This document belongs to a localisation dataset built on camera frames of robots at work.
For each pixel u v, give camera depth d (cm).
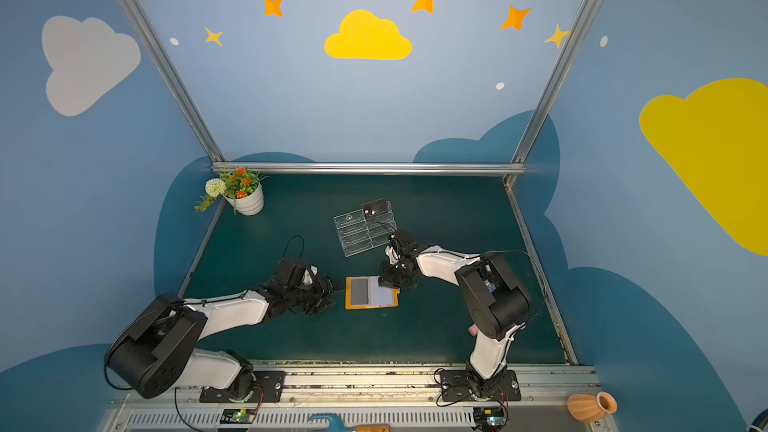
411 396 74
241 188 100
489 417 72
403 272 80
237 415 71
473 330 82
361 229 101
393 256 86
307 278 76
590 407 64
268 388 75
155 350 43
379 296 91
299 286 75
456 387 73
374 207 101
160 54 84
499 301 48
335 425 69
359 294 91
